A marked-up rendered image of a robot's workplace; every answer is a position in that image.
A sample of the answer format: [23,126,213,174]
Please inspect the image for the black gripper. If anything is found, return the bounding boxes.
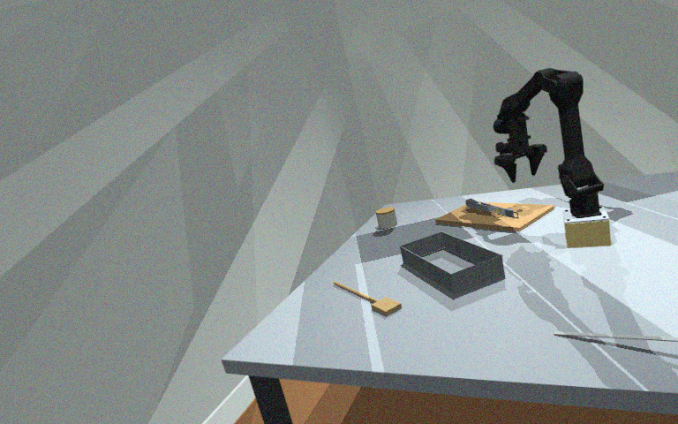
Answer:
[493,133,547,183]

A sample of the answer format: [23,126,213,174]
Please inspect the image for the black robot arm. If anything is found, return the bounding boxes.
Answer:
[493,68,604,218]

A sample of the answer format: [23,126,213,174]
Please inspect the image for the grey tongs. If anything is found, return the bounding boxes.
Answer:
[466,198,518,218]

